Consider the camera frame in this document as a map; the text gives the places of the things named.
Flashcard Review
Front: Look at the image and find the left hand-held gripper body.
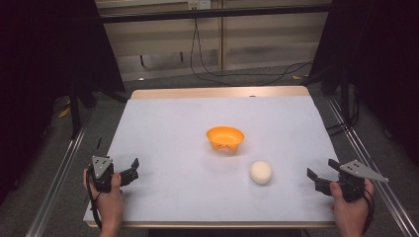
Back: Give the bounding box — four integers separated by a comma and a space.
89, 155, 116, 195

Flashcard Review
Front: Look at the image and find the white wall socket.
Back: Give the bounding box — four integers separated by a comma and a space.
187, 0, 211, 11

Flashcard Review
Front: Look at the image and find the metal floor rail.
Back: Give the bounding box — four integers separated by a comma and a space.
25, 121, 91, 237
326, 96, 419, 237

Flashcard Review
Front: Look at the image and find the right hand-held gripper black cable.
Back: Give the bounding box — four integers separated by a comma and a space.
361, 189, 376, 235

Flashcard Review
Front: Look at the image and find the black metal stand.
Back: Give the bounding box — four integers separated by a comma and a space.
320, 65, 361, 137
67, 77, 100, 141

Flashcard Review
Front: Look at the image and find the black curtain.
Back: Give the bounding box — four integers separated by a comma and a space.
0, 0, 126, 205
307, 0, 419, 166

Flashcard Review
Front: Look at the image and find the wooden table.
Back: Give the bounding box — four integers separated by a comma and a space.
82, 85, 341, 230

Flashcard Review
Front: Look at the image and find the left hand-held gripper black cable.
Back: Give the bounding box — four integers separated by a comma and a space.
85, 169, 104, 230

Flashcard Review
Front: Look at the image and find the black horizontal bar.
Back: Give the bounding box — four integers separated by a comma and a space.
98, 3, 334, 25

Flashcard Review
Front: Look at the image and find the cream white round ball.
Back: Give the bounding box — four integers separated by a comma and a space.
248, 160, 274, 186

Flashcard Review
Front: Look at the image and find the person's left hand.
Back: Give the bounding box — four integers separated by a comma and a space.
82, 167, 125, 228

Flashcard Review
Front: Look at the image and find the black cable on floor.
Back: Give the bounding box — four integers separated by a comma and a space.
189, 17, 314, 88

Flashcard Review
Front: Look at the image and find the person's right hand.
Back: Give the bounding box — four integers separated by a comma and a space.
328, 179, 377, 231

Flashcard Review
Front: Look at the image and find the hand-held gripper black cable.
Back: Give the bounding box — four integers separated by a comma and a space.
85, 169, 104, 230
361, 189, 376, 235

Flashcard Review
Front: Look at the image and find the white table mat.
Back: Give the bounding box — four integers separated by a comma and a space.
82, 95, 340, 224

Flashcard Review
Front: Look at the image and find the orange plastic bowl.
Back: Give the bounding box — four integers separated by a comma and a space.
206, 125, 246, 153

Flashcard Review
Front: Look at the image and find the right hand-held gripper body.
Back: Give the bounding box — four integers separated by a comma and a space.
337, 159, 390, 203

